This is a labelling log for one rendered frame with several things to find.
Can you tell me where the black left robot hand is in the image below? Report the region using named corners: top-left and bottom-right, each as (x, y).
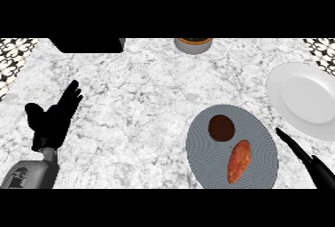
top-left (23, 79), bottom-right (84, 153)

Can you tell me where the orange sweet potato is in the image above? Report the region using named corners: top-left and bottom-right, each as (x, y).
top-left (225, 139), bottom-right (252, 184)

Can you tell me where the grey oval placemat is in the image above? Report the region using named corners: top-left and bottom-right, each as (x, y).
top-left (185, 104), bottom-right (280, 190)

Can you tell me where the white plate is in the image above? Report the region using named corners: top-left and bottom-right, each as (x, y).
top-left (265, 61), bottom-right (335, 141)

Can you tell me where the black appliance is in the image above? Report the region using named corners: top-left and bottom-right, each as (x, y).
top-left (48, 38), bottom-right (126, 54)

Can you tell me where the dark brown round object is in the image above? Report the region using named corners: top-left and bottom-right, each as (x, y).
top-left (206, 114), bottom-right (236, 143)

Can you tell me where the grey pot with orange rim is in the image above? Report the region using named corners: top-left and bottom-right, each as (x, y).
top-left (172, 38), bottom-right (213, 56)

